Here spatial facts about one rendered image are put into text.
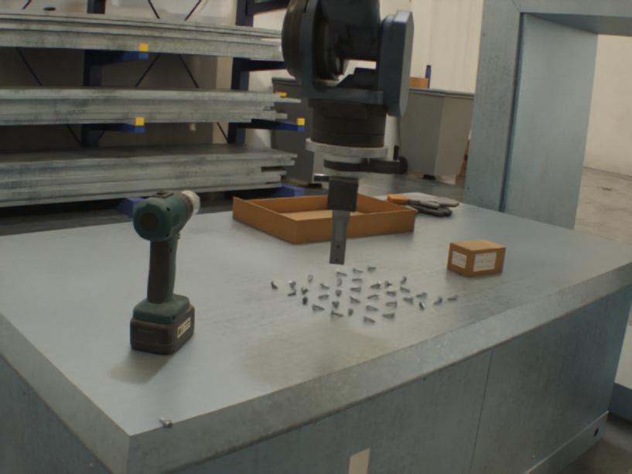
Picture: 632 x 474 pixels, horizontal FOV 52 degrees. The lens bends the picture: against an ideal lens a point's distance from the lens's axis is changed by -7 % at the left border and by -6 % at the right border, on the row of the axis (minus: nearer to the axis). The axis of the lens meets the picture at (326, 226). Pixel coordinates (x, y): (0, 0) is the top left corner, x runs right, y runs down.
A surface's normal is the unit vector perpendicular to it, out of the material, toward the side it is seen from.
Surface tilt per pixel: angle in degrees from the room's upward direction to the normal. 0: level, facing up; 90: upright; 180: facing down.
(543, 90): 90
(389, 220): 90
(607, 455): 0
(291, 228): 90
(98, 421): 67
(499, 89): 90
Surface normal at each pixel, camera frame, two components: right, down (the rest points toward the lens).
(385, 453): 0.69, 0.22
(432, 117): -0.79, 0.15
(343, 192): -0.04, 0.22
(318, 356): 0.08, -0.97
